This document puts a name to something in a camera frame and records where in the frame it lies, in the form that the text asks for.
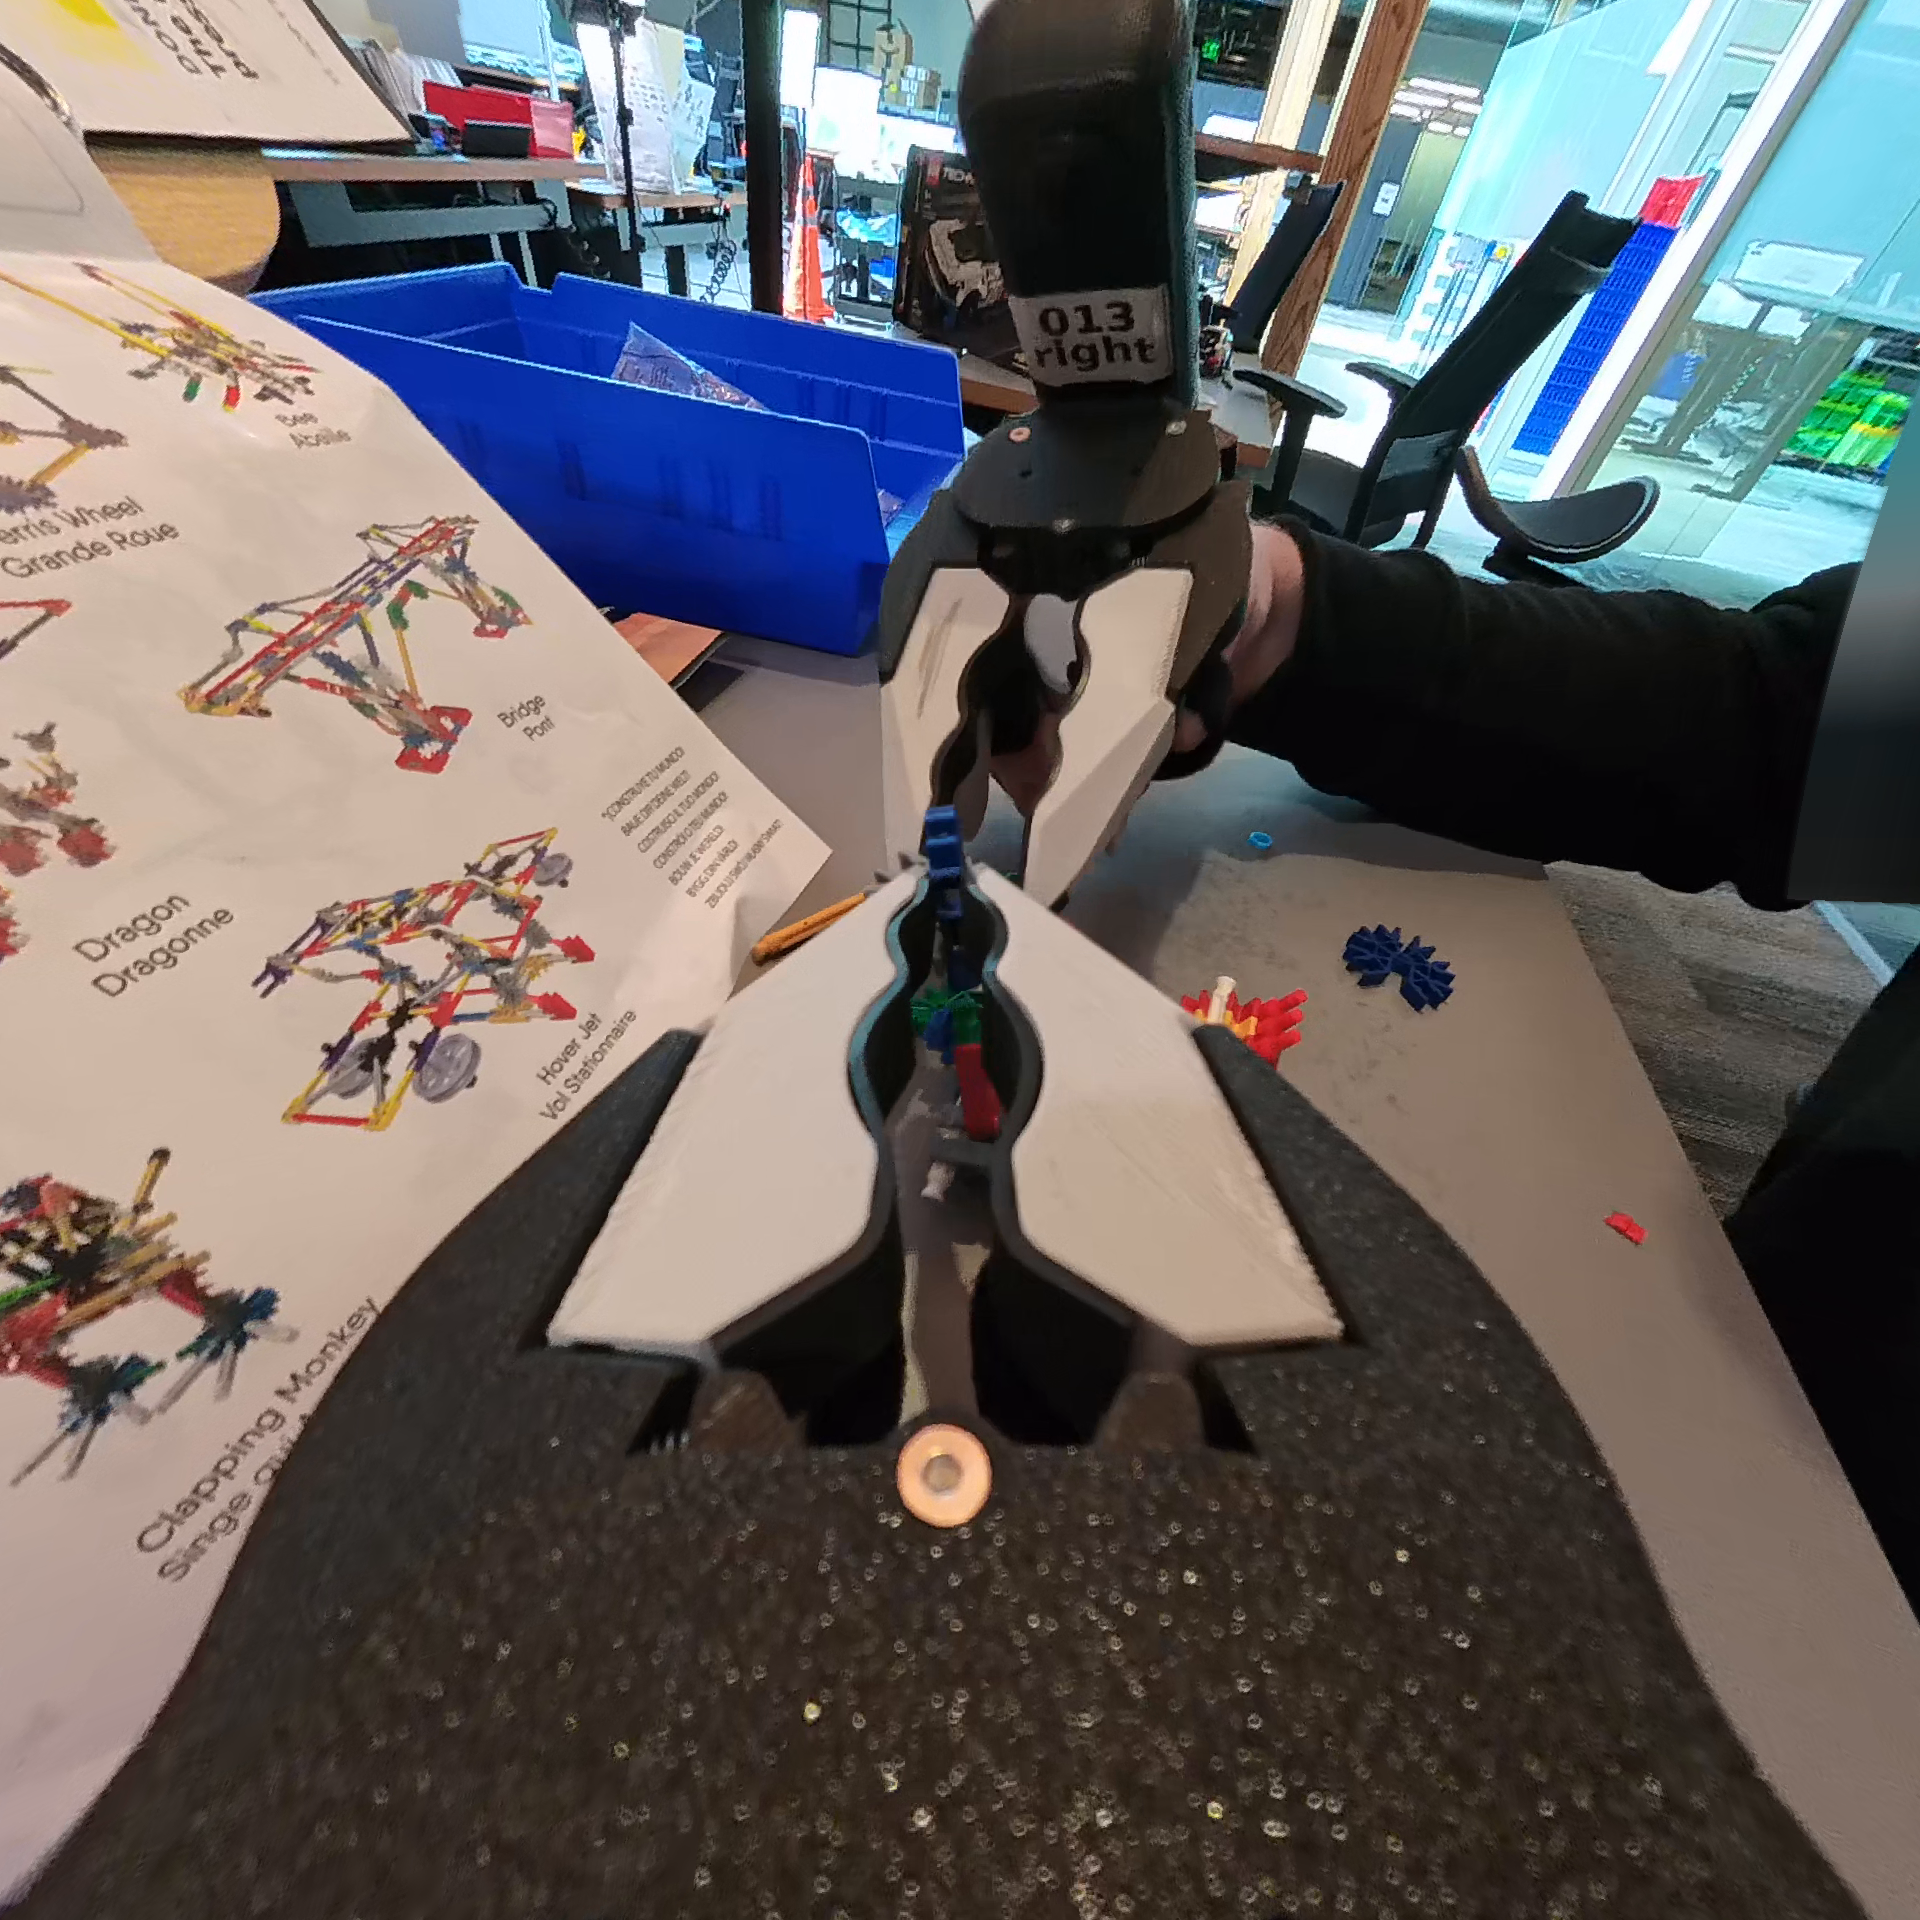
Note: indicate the round wooden table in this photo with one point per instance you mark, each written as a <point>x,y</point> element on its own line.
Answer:
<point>196,224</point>

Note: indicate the blue plastic bin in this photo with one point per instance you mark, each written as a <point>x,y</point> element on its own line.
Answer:
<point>676,510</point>

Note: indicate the red toolbox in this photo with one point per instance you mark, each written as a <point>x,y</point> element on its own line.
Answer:
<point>494,107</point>

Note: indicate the black printed box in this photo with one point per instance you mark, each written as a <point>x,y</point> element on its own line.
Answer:
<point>939,255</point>

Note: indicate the dark metal pole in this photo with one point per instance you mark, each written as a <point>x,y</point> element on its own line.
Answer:
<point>765,150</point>

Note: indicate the white printed sign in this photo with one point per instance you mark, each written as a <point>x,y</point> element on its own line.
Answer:
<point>226,67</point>

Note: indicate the wooden post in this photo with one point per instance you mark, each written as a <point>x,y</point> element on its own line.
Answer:
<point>1349,150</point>

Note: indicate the clear plastic parts bag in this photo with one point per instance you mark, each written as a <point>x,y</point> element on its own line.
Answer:
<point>683,368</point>

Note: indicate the red crate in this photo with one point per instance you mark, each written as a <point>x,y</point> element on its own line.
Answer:
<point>1675,200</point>

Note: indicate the orange traffic cone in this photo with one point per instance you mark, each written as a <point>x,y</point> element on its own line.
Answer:
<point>811,255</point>

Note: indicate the person's right forearm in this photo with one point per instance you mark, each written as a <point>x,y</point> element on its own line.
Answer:
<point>1501,704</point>

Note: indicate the black office chair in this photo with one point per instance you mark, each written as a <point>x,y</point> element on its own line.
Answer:
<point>1530,330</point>
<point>1290,255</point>

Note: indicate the colourful toy construction model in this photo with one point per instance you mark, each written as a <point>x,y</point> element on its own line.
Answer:
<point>943,848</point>

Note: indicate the white printed instruction sheet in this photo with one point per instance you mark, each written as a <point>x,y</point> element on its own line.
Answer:
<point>375,901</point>

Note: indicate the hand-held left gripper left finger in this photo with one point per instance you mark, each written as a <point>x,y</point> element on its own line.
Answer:
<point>735,1185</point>

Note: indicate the stack of blue crates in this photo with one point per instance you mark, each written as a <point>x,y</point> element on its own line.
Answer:
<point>1590,345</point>

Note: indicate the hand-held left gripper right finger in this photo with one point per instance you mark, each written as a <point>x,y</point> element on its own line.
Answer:
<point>1156,1185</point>

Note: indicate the orange toy rod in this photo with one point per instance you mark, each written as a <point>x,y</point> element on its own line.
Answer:
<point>804,933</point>

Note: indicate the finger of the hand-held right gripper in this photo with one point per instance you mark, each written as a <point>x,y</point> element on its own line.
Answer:
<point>1126,704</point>
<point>918,691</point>

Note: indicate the person's right hand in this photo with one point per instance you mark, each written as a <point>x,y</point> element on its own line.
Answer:
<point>1271,616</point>

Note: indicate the dark blue toy connector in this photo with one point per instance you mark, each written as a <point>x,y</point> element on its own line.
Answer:
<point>1395,968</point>

